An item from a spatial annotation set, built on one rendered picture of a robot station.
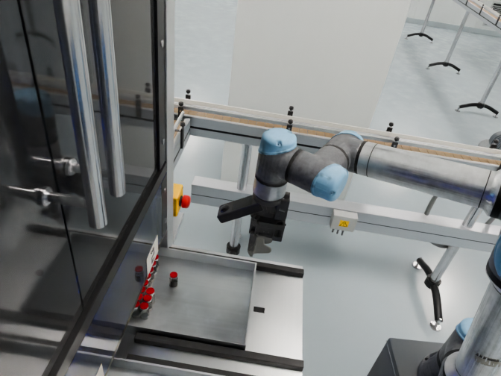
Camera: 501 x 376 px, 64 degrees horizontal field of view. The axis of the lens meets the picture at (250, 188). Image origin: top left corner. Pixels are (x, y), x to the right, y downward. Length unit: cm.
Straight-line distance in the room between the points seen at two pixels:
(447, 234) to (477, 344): 139
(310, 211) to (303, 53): 85
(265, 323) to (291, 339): 8
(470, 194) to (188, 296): 71
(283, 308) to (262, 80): 150
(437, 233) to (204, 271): 138
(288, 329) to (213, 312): 20
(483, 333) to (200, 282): 68
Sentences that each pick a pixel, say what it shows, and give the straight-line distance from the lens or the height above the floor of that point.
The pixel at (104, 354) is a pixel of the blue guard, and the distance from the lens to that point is 84.
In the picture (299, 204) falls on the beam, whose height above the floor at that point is 53.
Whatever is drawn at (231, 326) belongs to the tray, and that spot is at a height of 88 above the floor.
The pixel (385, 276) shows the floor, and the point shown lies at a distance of 259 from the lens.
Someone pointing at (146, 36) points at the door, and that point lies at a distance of 77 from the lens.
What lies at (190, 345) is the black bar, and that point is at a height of 90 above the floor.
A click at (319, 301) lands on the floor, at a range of 231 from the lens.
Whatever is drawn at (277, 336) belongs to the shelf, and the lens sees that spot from 107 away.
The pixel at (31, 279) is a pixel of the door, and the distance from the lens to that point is 52.
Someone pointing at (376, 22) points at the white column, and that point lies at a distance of 226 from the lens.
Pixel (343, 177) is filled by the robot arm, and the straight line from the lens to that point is 80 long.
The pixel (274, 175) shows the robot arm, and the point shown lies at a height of 129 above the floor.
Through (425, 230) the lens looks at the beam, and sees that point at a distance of 219.
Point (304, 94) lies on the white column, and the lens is 235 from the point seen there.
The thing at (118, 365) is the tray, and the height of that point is 89.
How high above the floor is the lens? 176
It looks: 37 degrees down
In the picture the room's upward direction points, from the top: 9 degrees clockwise
